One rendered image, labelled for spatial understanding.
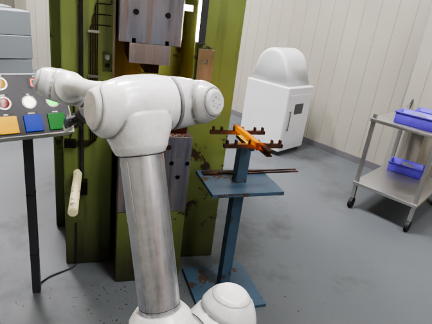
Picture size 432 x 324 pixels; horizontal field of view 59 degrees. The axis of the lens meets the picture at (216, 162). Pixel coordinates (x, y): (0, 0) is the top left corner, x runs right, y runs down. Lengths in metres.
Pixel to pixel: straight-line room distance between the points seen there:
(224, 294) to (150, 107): 0.52
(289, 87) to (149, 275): 3.83
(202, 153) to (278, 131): 2.43
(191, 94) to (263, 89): 3.85
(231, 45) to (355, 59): 3.02
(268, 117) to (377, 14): 1.67
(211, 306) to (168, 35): 1.34
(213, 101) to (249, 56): 5.20
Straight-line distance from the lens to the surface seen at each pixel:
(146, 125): 0.84
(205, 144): 2.31
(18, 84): 1.90
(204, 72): 2.17
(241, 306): 1.06
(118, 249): 2.32
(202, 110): 0.90
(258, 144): 1.84
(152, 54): 1.98
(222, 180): 2.06
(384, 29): 4.93
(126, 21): 1.96
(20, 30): 5.40
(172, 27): 1.99
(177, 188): 2.16
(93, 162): 2.27
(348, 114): 5.11
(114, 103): 0.82
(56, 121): 1.88
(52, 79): 1.37
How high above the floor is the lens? 1.56
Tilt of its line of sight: 21 degrees down
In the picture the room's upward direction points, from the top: 7 degrees clockwise
